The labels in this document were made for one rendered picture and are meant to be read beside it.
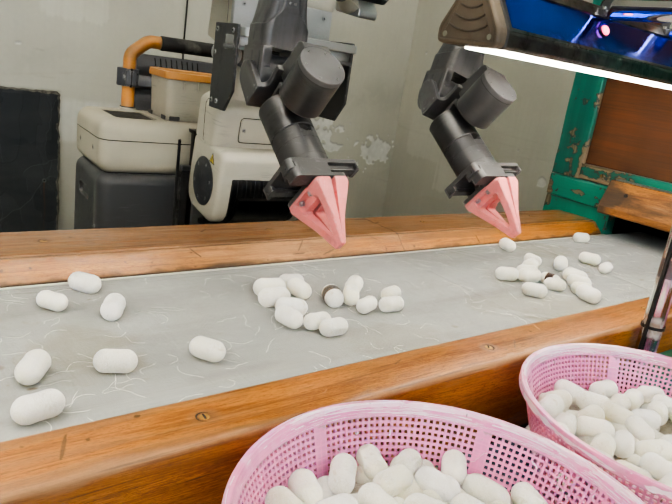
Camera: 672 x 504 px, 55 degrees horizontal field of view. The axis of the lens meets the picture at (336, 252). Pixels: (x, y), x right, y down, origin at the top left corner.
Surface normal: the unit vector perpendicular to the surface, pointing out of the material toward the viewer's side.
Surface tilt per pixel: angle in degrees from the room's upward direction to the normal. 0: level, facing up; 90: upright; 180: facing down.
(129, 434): 0
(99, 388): 0
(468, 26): 90
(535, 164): 90
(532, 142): 90
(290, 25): 87
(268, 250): 45
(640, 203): 67
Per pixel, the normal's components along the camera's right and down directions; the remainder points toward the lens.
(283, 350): 0.15, -0.95
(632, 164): -0.78, 0.06
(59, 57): 0.55, 0.32
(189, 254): 0.53, -0.45
